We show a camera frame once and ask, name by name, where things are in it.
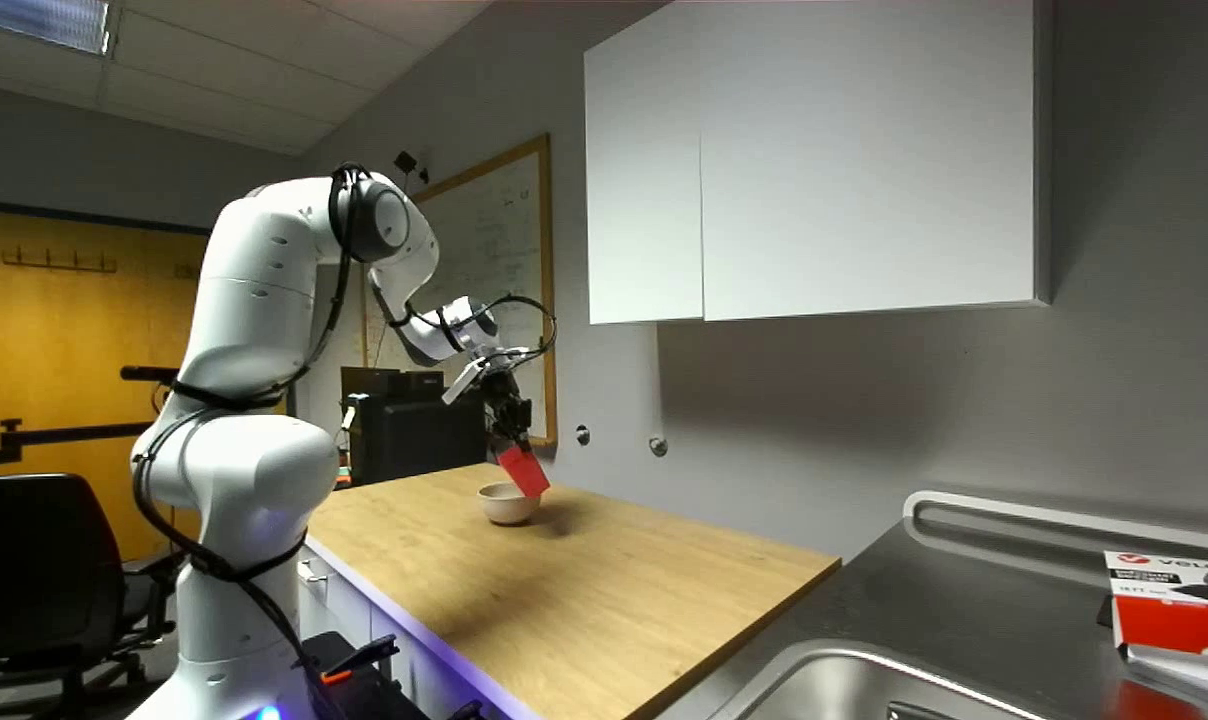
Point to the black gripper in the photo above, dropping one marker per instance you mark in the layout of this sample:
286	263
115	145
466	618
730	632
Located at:
506	405

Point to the orange cup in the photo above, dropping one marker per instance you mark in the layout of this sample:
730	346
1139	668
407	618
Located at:
526	470

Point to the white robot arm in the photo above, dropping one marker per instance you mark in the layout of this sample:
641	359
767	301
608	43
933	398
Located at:
259	282

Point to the black robot base controller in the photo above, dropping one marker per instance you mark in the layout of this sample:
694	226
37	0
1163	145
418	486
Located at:
358	683

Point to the white bowl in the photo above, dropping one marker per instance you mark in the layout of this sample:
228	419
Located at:
506	506

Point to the black box device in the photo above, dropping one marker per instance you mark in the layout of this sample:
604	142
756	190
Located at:
409	433

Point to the stainless steel sink basin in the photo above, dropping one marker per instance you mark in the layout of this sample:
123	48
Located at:
884	687

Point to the black office chair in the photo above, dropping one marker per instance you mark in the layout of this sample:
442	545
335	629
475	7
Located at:
37	565

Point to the ceiling light panel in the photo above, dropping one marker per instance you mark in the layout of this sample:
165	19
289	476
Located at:
37	21

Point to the red and white box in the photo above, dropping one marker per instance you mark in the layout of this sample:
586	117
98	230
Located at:
1176	615

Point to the round metal wall knob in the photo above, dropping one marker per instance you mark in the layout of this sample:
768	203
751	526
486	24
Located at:
658	446
583	433

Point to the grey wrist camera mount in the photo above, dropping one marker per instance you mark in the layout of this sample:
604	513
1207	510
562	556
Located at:
479	369

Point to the white wall cabinet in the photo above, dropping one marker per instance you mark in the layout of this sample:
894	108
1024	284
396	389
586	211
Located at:
818	160

